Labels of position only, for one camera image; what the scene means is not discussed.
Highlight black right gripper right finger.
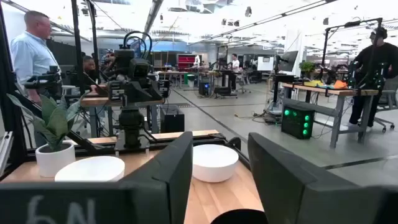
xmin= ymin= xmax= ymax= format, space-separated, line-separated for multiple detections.
xmin=248 ymin=133 xmax=398 ymax=224

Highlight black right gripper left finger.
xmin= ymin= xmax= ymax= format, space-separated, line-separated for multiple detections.
xmin=0 ymin=131 xmax=194 ymax=224

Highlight white bowl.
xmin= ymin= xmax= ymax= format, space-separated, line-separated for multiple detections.
xmin=192 ymin=144 xmax=239 ymax=184
xmin=54 ymin=155 xmax=126 ymax=183

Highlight black computer box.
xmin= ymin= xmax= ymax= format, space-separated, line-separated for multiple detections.
xmin=159 ymin=105 xmax=185 ymax=134

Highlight wooden workstation table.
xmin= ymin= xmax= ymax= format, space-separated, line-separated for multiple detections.
xmin=79 ymin=95 xmax=165 ymax=138

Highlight person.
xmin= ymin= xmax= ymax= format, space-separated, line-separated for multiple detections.
xmin=229 ymin=53 xmax=241 ymax=91
xmin=347 ymin=27 xmax=398 ymax=133
xmin=10 ymin=11 xmax=62 ymax=105
xmin=81 ymin=55 xmax=100 ymax=91

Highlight red cabinet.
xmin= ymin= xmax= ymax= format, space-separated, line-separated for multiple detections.
xmin=176 ymin=53 xmax=197 ymax=70

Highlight black bowl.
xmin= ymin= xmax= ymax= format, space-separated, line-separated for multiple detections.
xmin=210 ymin=208 xmax=269 ymax=224

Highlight computer with blue light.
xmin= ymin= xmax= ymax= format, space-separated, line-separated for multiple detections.
xmin=198 ymin=80 xmax=213 ymax=96

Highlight computer with green lights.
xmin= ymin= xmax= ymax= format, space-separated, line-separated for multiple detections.
xmin=280 ymin=105 xmax=316 ymax=141

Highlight black station posts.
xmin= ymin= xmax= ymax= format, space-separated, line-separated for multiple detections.
xmin=70 ymin=0 xmax=101 ymax=94

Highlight green leafy plant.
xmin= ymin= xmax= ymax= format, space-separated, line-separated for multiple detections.
xmin=6 ymin=93 xmax=82 ymax=152

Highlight white plant pot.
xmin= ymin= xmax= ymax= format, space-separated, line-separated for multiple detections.
xmin=35 ymin=141 xmax=76 ymax=179

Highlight wooden top workbench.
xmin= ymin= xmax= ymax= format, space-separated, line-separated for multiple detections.
xmin=281 ymin=82 xmax=381 ymax=149

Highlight green potted plant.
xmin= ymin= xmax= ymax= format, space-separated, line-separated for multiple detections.
xmin=298 ymin=60 xmax=317 ymax=78

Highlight whiteboard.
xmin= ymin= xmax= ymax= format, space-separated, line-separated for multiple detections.
xmin=257 ymin=55 xmax=275 ymax=72

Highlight office chair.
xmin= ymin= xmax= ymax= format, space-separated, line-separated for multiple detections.
xmin=372 ymin=88 xmax=398 ymax=134

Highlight black monitor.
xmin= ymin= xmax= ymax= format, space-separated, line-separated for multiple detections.
xmin=276 ymin=50 xmax=299 ymax=73

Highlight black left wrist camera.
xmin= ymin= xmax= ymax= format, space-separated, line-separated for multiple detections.
xmin=127 ymin=58 xmax=152 ymax=80

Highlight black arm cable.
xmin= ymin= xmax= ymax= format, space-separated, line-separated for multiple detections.
xmin=123 ymin=30 xmax=154 ymax=60

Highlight black camera rig frame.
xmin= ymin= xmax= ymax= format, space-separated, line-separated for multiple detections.
xmin=320 ymin=17 xmax=384 ymax=90

